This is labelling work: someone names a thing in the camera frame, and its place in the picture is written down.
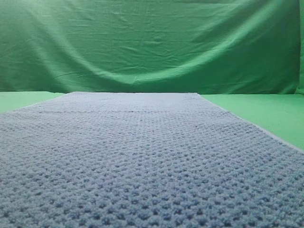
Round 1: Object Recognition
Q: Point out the green backdrop cloth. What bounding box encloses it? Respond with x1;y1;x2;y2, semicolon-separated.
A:
0;0;304;94

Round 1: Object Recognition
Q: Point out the blue waffle-weave towel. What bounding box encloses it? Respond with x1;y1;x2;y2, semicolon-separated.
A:
0;93;304;228

